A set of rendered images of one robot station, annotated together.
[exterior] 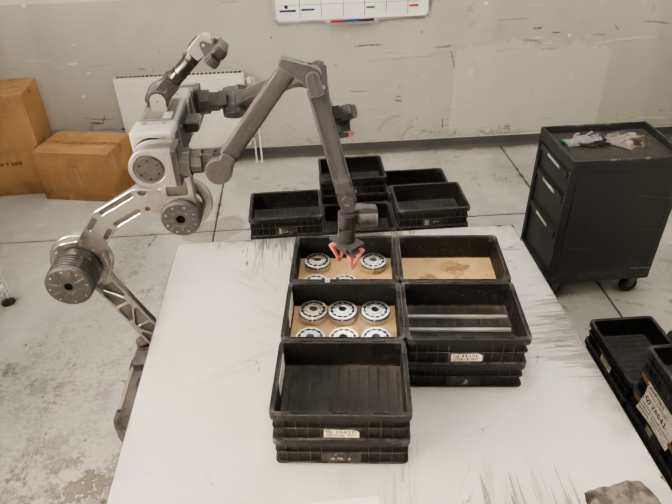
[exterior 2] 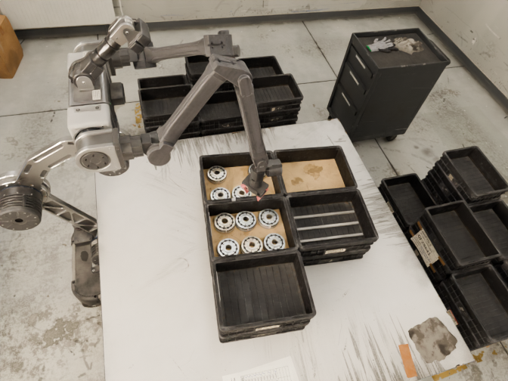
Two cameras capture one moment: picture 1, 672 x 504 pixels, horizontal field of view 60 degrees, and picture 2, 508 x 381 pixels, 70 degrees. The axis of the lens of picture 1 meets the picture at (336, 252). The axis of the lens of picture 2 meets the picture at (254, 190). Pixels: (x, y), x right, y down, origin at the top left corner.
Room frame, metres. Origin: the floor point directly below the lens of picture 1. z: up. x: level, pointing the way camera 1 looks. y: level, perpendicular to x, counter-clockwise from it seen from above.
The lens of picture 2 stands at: (0.70, 0.30, 2.41)
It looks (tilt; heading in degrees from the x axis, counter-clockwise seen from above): 54 degrees down; 339
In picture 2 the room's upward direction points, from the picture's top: 10 degrees clockwise
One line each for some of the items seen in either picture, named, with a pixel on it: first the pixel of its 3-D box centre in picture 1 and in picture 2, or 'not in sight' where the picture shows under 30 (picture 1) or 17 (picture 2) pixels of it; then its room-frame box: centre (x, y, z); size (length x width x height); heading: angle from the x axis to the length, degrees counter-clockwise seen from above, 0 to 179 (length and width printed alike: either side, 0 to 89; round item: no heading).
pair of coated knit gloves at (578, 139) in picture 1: (583, 138); (380, 44); (2.90, -1.36, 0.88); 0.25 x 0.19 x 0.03; 93
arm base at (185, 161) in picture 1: (189, 161); (129, 147); (1.58, 0.43, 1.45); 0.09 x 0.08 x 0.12; 3
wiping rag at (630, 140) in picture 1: (628, 138); (409, 44); (2.88, -1.60, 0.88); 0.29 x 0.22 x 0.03; 93
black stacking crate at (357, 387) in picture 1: (341, 389); (261, 292); (1.20, 0.00, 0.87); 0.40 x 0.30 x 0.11; 87
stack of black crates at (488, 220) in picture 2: not in sight; (487, 239); (1.44, -1.75, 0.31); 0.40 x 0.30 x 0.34; 3
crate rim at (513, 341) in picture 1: (462, 311); (330, 218); (1.48, -0.42, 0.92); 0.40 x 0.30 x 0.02; 87
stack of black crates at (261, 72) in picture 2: (413, 203); (255, 84); (3.23, -0.51, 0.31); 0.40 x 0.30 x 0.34; 93
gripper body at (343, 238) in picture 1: (346, 235); (255, 181); (1.57, -0.04, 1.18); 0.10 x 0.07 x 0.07; 42
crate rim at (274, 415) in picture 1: (341, 377); (262, 288); (1.20, 0.00, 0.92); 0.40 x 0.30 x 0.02; 87
